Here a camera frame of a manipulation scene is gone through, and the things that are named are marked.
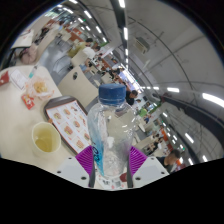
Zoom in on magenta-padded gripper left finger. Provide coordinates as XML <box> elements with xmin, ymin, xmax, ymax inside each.
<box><xmin>54</xmin><ymin>144</ymin><xmax>98</xmax><ymax>189</ymax></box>

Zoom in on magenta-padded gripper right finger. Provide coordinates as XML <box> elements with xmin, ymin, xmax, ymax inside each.
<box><xmin>126</xmin><ymin>144</ymin><xmax>170</xmax><ymax>189</ymax></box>

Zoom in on clear blue-capped water bottle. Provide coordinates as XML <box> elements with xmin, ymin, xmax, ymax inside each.
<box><xmin>86</xmin><ymin>83</ymin><xmax>138</xmax><ymax>179</ymax></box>

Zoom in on person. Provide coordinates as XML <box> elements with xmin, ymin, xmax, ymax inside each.
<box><xmin>68</xmin><ymin>41</ymin><xmax>89</xmax><ymax>59</ymax></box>
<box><xmin>156</xmin><ymin>148</ymin><xmax>183</xmax><ymax>173</ymax></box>
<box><xmin>124</xmin><ymin>89</ymin><xmax>139</xmax><ymax>107</ymax></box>
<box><xmin>82</xmin><ymin>38</ymin><xmax>98</xmax><ymax>61</ymax></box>

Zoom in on printed paper tray liner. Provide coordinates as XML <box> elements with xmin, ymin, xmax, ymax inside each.
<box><xmin>45</xmin><ymin>100</ymin><xmax>92</xmax><ymax>151</ymax></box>

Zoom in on cream plastic cup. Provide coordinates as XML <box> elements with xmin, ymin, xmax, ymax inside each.
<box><xmin>31</xmin><ymin>121</ymin><xmax>62</xmax><ymax>158</ymax></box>

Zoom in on dark brown food tray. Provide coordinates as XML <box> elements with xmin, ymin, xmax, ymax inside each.
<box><xmin>43</xmin><ymin>95</ymin><xmax>93</xmax><ymax>154</ymax></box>

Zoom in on beige chair with round hole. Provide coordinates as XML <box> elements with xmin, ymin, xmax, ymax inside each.
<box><xmin>57</xmin><ymin>65</ymin><xmax>99</xmax><ymax>109</ymax></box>

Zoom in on red white sauce packet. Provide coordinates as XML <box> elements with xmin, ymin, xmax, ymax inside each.
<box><xmin>21</xmin><ymin>93</ymin><xmax>36</xmax><ymax>110</ymax></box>

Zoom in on clear bag with fries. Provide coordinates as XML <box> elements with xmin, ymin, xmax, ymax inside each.
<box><xmin>25</xmin><ymin>76</ymin><xmax>54</xmax><ymax>101</ymax></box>

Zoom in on group of ceiling lights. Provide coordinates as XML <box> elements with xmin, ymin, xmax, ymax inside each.
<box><xmin>56</xmin><ymin>0</ymin><xmax>224</xmax><ymax>166</ymax></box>

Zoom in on flat red box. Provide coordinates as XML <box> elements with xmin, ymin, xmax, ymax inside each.
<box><xmin>0</xmin><ymin>70</ymin><xmax>10</xmax><ymax>87</ymax></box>

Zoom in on ceiling air conditioner unit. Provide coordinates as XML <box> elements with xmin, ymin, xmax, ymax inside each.
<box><xmin>133</xmin><ymin>36</ymin><xmax>150</xmax><ymax>55</ymax></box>

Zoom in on beige bag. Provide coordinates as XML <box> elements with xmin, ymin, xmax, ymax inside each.
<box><xmin>19</xmin><ymin>43</ymin><xmax>39</xmax><ymax>64</ymax></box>

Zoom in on white square dining table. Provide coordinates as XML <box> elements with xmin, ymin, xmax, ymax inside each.
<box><xmin>11</xmin><ymin>29</ymin><xmax>35</xmax><ymax>49</ymax></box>

